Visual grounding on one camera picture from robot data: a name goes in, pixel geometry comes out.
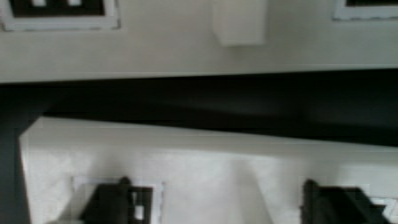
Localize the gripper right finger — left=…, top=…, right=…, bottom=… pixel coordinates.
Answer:
left=300, top=179, right=392, bottom=224

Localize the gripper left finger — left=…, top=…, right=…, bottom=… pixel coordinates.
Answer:
left=80, top=177, right=154, bottom=224

